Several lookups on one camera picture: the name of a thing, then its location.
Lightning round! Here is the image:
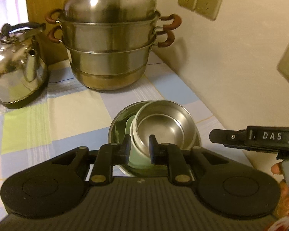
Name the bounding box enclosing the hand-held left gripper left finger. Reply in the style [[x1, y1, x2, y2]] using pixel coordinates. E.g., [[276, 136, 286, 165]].
[[52, 134, 132, 186]]

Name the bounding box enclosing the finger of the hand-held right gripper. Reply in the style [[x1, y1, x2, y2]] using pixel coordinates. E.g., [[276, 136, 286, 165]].
[[209, 129, 250, 149]]

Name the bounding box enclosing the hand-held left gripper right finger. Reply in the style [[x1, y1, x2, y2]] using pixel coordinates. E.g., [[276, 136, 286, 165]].
[[148, 135, 232, 186]]

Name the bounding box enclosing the green square plate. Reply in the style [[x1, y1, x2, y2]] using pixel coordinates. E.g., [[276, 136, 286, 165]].
[[123, 116, 157, 169]]

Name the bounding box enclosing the large shallow steel plate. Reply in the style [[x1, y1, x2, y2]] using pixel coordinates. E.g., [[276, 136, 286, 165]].
[[108, 100, 203, 177]]

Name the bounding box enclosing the small steel bowl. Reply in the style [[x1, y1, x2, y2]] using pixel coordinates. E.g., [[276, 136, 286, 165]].
[[132, 100, 198, 157]]

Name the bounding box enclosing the person's right hand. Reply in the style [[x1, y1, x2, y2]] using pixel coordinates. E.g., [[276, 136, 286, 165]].
[[270, 163, 289, 219]]

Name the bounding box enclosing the checkered tablecloth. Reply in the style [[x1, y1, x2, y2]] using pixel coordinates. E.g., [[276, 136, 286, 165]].
[[0, 50, 253, 181]]

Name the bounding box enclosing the red and white cloth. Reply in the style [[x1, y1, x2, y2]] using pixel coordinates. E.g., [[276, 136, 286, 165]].
[[267, 210, 289, 231]]

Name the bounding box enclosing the steel steamer pot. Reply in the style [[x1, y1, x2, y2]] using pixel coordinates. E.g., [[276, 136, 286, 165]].
[[45, 0, 182, 91]]

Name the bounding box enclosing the steel kettle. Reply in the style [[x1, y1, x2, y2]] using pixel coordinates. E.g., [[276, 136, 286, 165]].
[[0, 23, 49, 109]]

